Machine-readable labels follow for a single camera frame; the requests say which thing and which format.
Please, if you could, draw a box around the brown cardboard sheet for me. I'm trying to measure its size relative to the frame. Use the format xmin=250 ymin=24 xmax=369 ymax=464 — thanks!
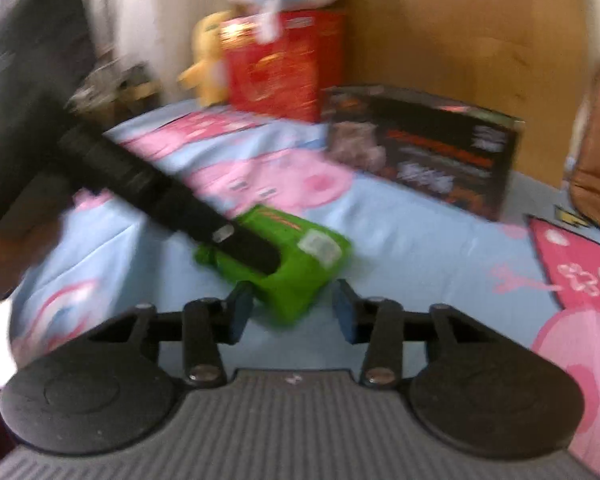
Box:
xmin=230 ymin=0 xmax=600 ymax=181

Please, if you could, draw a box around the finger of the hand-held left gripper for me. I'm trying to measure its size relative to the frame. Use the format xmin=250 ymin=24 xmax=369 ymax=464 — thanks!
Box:
xmin=59 ymin=122 xmax=282 ymax=277

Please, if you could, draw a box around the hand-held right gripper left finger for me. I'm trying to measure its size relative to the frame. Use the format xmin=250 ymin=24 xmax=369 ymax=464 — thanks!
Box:
xmin=87 ymin=285 xmax=253 ymax=386

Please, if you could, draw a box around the yellow plush duck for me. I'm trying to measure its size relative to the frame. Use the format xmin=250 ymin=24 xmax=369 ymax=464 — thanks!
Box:
xmin=177 ymin=10 xmax=236 ymax=108

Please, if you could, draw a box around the person's left hand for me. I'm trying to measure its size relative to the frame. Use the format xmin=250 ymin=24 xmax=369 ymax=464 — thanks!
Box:
xmin=0 ymin=217 xmax=68 ymax=303

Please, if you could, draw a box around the bright green snack packet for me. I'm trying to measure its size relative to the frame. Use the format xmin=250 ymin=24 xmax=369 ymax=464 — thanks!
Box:
xmin=192 ymin=205 xmax=353 ymax=326

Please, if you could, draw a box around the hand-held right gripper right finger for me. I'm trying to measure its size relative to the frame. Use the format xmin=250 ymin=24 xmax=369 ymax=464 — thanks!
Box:
xmin=332 ymin=280 xmax=512 ymax=387

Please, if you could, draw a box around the dark clutter beside bed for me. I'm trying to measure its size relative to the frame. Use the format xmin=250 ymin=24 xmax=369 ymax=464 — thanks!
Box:
xmin=62 ymin=57 xmax=161 ymax=133

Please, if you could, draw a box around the cartoon pig printed bedsheet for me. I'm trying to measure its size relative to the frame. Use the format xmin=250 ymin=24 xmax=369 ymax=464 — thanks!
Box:
xmin=7 ymin=97 xmax=600 ymax=478

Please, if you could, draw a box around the red gift bag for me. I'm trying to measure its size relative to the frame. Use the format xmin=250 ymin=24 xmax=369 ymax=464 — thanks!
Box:
xmin=219 ymin=9 xmax=346 ymax=122

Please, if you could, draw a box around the black cardboard box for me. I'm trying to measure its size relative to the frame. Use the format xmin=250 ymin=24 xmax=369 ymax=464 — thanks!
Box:
xmin=319 ymin=84 xmax=527 ymax=222

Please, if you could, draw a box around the brown chair cushion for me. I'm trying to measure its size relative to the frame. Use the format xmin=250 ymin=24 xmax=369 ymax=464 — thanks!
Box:
xmin=562 ymin=57 xmax=600 ymax=241

